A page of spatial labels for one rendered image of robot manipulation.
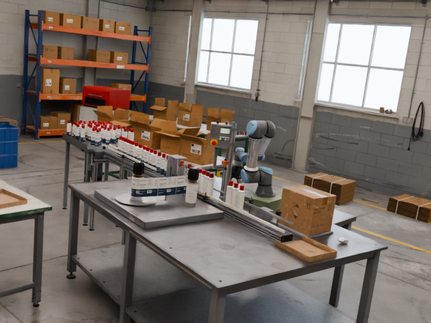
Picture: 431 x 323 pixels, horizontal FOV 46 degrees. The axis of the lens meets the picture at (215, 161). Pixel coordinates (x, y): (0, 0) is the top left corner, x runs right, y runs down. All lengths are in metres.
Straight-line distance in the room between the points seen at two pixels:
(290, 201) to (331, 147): 6.03
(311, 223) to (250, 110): 7.31
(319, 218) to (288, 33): 6.98
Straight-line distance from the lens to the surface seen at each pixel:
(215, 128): 4.00
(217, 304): 2.78
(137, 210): 3.62
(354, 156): 9.43
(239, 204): 3.76
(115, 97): 9.32
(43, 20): 10.72
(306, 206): 3.57
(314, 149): 9.84
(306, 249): 3.38
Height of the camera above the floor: 1.99
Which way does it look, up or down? 12 degrees down
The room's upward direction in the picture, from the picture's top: 6 degrees clockwise
